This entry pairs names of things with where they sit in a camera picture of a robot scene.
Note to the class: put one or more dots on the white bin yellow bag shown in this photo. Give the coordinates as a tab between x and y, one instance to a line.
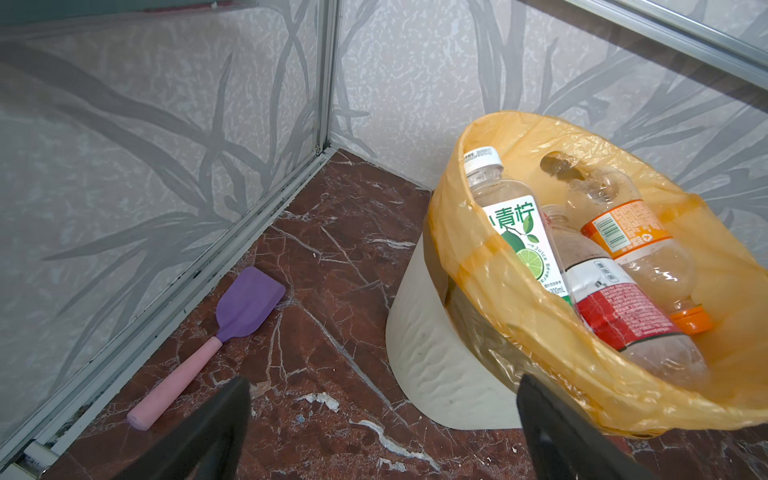
469	320

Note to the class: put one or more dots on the lime juice bottle white cap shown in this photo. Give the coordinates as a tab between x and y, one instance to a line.
514	213

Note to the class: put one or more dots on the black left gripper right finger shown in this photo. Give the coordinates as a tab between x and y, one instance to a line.
563	445

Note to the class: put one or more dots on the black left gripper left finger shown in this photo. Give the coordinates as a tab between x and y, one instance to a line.
206	445

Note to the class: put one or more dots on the purple spatula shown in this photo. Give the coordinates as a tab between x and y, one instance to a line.
240	311

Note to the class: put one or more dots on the orange label bottle by bin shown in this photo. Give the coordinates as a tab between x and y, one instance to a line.
604	205

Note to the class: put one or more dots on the red label bottle red cap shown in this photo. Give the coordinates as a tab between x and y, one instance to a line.
617	310

